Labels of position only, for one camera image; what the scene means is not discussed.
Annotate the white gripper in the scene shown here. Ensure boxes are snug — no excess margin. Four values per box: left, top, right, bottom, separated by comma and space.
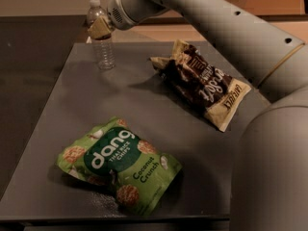
88, 0, 167, 39

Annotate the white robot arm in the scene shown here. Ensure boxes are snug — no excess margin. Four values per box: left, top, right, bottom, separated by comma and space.
106, 0, 308, 231

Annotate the green rice chip bag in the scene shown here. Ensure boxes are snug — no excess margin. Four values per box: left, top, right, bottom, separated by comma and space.
56, 117, 182, 216

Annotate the brown and cream snack bag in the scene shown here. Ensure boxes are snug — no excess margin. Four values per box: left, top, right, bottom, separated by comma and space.
150, 39, 251, 132

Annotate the clear plastic water bottle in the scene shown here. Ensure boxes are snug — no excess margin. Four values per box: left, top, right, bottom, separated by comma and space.
87, 0, 116, 70

